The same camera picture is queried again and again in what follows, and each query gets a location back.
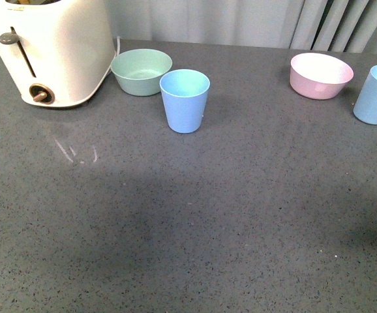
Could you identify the mint green bowl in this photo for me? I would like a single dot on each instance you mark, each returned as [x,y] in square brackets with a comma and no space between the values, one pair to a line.
[138,72]

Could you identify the pink bowl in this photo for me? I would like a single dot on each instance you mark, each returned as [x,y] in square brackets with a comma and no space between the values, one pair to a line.
[319,76]

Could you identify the white two-slot toaster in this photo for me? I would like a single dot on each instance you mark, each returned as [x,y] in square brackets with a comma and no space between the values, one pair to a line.
[57,52]

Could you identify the grey pleated curtain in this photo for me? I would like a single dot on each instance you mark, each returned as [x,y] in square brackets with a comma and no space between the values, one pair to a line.
[337,26]

